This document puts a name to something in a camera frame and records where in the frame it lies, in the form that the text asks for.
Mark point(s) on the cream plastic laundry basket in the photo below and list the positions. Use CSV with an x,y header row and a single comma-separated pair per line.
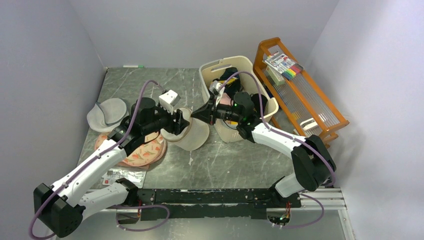
x,y
239,88

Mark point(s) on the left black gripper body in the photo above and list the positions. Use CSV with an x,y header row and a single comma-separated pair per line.
x,y
166,121

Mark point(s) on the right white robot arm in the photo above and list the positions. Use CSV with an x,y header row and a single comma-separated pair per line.
x,y
312,163

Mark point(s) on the black bra in basket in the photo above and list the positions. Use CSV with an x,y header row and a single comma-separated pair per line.
x,y
259,101

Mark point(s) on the orange wooden rack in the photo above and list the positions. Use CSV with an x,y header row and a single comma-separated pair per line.
x,y
306,106

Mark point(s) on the green white marker pen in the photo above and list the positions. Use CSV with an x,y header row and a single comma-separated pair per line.
x,y
133,66

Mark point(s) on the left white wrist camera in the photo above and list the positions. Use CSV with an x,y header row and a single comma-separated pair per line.
x,y
168,101

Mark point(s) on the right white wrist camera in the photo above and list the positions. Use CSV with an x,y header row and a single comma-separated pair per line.
x,y
219,94

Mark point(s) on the white mesh laundry bag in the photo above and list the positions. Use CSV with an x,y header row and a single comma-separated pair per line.
x,y
192,137

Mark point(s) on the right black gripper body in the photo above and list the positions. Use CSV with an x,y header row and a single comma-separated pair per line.
x,y
220,111

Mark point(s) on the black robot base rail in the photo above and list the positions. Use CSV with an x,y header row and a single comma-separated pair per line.
x,y
161,203

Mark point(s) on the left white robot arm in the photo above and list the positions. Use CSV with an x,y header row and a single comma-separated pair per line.
x,y
63,205

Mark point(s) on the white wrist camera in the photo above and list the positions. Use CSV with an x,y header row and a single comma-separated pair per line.
x,y
168,101
219,94

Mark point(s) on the floral pink laundry bag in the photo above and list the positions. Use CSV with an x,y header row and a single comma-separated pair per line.
x,y
147,153

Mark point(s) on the coloured marker pen pack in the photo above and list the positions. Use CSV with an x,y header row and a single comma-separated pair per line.
x,y
283,65

